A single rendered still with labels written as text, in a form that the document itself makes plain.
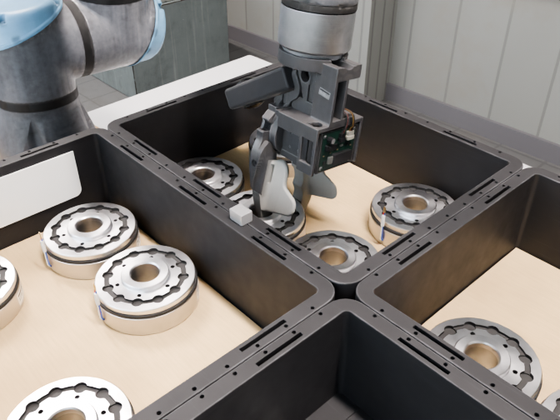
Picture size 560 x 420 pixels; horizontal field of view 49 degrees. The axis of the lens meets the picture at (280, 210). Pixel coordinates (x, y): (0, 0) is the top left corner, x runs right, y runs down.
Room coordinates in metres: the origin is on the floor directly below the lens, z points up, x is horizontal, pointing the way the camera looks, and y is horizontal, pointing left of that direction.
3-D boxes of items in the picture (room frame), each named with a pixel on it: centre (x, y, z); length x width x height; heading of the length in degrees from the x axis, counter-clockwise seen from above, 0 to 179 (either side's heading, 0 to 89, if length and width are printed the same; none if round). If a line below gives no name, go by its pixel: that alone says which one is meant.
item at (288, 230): (0.58, 0.02, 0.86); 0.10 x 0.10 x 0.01
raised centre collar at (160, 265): (0.47, 0.14, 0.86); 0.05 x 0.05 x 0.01
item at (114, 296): (0.47, 0.14, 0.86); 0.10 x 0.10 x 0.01
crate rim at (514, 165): (0.62, -0.03, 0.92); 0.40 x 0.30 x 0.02; 43
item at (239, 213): (0.47, 0.04, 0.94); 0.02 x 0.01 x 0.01; 43
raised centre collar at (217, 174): (0.65, 0.10, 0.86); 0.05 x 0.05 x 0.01
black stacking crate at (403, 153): (0.62, -0.03, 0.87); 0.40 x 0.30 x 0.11; 43
